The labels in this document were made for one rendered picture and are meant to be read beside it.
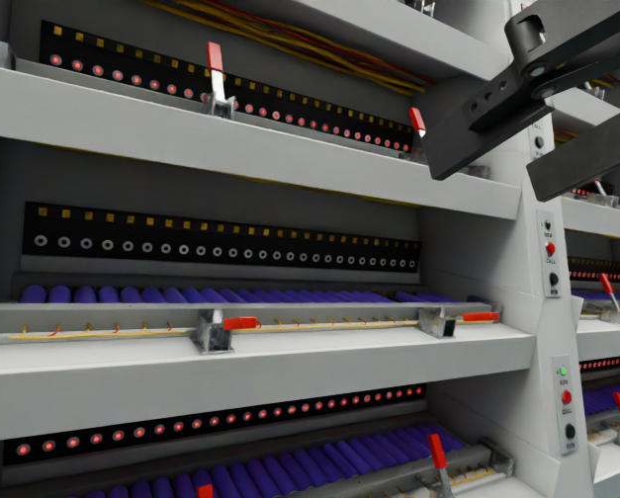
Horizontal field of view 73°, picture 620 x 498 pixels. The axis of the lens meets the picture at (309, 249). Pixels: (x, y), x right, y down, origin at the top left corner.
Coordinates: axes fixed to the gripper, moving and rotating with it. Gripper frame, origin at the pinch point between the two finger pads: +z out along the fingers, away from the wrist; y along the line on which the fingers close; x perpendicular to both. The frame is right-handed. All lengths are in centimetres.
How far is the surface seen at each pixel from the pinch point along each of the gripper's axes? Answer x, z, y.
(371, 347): -8.6, 20.6, 2.8
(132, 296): -1.5, 29.2, -17.7
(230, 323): -6.7, 16.4, -12.9
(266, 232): 8.3, 33.3, -1.0
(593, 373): -15, 39, 78
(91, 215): 8.3, 33.2, -21.3
